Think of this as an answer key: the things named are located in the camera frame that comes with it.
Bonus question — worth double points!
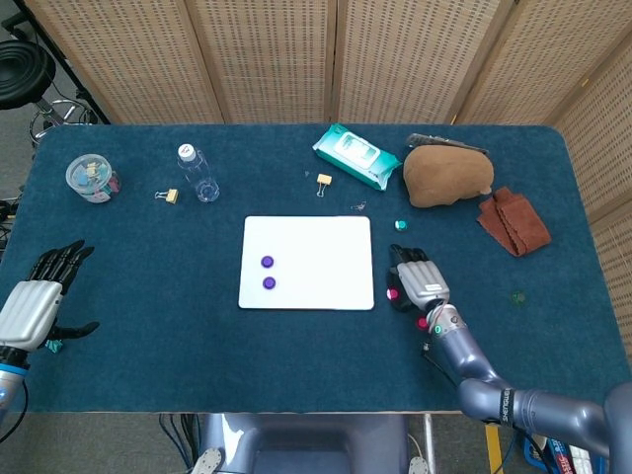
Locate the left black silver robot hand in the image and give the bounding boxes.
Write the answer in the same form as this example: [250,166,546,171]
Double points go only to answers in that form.
[0,240,101,353]

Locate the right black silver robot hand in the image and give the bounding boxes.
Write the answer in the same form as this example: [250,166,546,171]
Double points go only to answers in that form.
[386,243,451,313]

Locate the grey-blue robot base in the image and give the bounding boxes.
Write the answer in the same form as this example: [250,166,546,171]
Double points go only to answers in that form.
[190,413,431,474]

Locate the white board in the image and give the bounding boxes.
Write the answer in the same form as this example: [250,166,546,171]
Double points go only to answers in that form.
[238,215,375,312]

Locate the brown plush toy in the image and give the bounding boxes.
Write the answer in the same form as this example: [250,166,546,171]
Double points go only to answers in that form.
[402,145,496,208]

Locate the brown suede cloth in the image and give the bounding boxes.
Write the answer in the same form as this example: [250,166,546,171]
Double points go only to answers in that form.
[475,186,552,258]

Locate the blue felt table cover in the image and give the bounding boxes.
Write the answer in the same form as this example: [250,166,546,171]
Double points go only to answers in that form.
[0,122,616,415]

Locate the grey remote control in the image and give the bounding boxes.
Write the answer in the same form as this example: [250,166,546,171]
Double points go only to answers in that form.
[405,132,490,156]

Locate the green wet wipes pack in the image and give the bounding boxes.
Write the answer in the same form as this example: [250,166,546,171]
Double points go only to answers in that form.
[312,122,403,192]

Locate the clear jar of binder clips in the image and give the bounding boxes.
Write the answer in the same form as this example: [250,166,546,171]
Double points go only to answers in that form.
[65,153,121,205]

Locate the white table leg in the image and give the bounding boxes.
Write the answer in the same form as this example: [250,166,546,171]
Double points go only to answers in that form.
[422,414,436,474]

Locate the clear plastic water bottle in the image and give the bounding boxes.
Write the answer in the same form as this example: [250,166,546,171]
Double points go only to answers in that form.
[176,142,221,203]

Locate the blue storage box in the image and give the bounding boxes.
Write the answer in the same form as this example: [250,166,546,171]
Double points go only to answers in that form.
[521,434,608,474]

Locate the black stool with chrome base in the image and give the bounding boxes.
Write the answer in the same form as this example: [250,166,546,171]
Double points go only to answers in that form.
[0,39,103,149]

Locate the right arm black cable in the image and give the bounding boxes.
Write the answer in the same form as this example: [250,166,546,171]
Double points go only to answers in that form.
[421,343,468,391]

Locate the black cable bundle under table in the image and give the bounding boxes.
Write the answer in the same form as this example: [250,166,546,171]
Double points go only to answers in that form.
[157,413,199,474]

